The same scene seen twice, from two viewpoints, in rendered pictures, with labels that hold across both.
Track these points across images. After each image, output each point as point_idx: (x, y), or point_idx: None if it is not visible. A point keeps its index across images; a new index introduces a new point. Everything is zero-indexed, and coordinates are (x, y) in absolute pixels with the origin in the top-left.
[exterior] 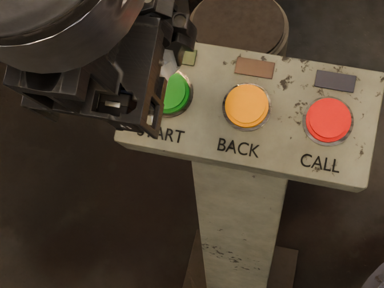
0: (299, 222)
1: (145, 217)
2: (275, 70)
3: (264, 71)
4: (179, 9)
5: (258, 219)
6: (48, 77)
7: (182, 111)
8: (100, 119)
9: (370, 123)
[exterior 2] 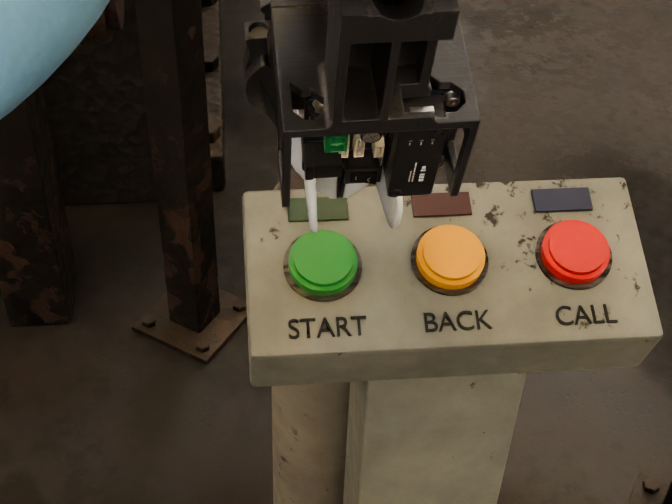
0: None
1: None
2: (471, 202)
3: (458, 205)
4: (142, 301)
5: (466, 493)
6: (395, 9)
7: (352, 286)
8: (414, 129)
9: (631, 245)
